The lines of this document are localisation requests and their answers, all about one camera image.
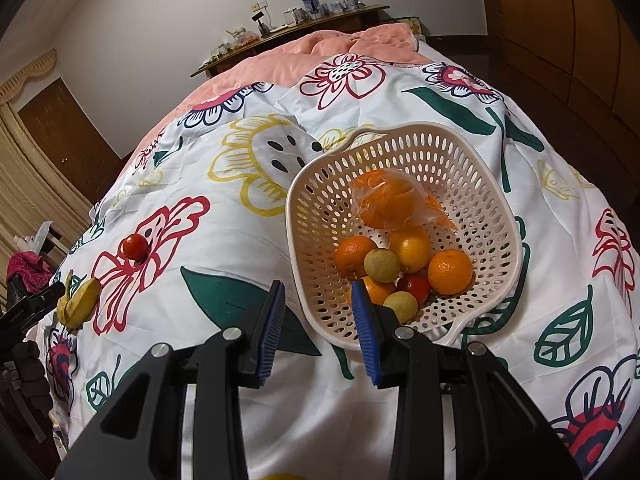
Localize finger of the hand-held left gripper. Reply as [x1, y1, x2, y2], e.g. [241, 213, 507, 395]
[6, 280, 67, 330]

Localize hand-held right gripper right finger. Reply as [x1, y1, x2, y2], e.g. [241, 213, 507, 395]
[350, 280, 583, 480]

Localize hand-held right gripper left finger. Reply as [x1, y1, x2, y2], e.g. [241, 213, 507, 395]
[55, 280, 287, 480]

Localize small yellow banana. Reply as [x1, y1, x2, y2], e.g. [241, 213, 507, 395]
[56, 275, 76, 326]

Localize large yellow banana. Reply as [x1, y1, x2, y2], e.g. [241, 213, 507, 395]
[64, 278, 102, 328]

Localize small green lime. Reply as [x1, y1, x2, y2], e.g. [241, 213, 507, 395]
[382, 291, 418, 323]
[363, 248, 402, 283]

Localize red tomato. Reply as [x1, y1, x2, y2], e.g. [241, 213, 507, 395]
[119, 233, 150, 262]
[397, 272, 432, 307]

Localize yellowish orange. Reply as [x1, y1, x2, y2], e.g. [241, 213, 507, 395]
[389, 227, 432, 273]

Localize cream perforated plastic basket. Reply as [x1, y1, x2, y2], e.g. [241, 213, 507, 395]
[286, 124, 525, 351]

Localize clear orange plastic bag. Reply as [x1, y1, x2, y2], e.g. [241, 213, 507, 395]
[350, 169, 458, 233]

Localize person's left hand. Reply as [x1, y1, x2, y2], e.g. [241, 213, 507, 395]
[14, 341, 53, 401]

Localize pink cloth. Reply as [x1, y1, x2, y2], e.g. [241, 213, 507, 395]
[6, 251, 53, 286]

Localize white stand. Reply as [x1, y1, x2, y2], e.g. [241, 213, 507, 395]
[12, 220, 71, 261]

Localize white floral blanket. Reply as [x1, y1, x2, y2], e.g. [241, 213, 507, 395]
[37, 52, 640, 480]

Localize beige curtain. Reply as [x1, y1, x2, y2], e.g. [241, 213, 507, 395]
[0, 50, 96, 311]

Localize brown wooden door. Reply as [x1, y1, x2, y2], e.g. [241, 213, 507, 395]
[19, 77, 126, 201]

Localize pink quilt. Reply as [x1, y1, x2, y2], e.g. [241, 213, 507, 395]
[125, 24, 426, 161]

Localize clear snack bag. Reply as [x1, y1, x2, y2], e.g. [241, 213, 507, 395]
[227, 27, 261, 48]

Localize wooden headboard shelf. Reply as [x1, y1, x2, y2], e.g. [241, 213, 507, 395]
[190, 4, 391, 78]

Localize brown wooden wardrobe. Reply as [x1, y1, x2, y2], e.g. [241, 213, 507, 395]
[475, 0, 640, 126]

